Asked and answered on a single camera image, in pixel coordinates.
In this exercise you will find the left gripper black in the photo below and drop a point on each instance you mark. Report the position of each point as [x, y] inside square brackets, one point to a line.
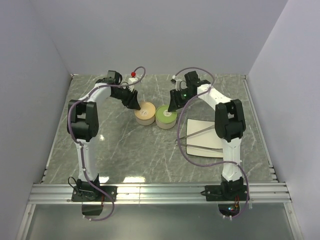
[132, 102]

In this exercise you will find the green round lunch box lid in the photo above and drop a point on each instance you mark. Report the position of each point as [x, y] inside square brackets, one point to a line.
[163, 114]

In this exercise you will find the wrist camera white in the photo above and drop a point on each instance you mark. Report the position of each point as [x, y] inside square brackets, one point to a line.
[132, 80]
[180, 84]

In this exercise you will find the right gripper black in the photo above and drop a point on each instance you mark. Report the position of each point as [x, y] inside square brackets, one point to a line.
[175, 105]

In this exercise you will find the metal serving tongs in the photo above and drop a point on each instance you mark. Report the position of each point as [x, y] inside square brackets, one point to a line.
[205, 139]

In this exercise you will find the beige round lunch box lid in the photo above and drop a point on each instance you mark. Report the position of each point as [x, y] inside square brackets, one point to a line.
[145, 105]

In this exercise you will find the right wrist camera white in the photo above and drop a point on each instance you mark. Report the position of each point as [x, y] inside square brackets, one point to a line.
[180, 84]

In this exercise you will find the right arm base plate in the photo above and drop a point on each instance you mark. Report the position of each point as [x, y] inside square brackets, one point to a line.
[221, 193]

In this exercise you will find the steel bowl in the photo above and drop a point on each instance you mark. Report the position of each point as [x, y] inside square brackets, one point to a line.
[165, 126]
[144, 117]

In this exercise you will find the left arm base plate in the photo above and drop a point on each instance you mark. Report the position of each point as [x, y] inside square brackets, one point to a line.
[107, 193]

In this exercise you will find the white square plate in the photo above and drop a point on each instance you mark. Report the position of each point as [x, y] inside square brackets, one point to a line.
[194, 125]

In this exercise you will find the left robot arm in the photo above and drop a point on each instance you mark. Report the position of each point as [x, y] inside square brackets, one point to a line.
[83, 125]

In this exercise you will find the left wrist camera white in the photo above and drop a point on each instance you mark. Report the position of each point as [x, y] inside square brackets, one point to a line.
[132, 80]

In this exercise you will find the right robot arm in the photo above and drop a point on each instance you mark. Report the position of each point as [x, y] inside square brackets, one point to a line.
[229, 125]

